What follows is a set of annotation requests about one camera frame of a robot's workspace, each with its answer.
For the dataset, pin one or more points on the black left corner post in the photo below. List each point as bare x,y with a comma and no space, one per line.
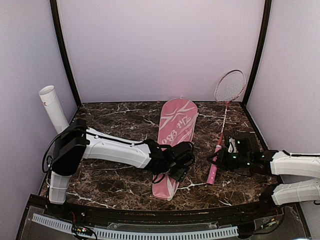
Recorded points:
63,52

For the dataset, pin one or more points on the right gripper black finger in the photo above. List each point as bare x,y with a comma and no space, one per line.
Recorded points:
214,160
218,155

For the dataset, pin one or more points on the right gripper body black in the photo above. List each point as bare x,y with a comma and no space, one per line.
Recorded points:
229,162

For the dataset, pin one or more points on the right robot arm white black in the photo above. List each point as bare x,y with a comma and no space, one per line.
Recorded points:
242,152

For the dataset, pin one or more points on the black right corner post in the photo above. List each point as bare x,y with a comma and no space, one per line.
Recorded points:
258,52

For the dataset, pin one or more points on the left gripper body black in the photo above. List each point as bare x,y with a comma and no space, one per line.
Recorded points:
179,176

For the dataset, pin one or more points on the red badminton racket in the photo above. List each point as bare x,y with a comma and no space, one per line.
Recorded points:
228,89

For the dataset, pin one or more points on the black front rail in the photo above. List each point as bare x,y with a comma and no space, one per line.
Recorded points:
232,215

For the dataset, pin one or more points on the white shuttlecock tube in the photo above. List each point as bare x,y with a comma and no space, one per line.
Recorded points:
52,105

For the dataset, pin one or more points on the grey slotted cable duct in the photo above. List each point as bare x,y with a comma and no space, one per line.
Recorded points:
98,233

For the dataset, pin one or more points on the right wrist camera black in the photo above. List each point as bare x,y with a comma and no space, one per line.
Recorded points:
230,144

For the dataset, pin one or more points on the pink racket bag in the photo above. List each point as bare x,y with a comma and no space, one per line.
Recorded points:
177,124

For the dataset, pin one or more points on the black corner post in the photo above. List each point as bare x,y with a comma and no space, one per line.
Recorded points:
258,52
63,52

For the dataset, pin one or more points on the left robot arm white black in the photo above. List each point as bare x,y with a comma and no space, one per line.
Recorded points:
78,141

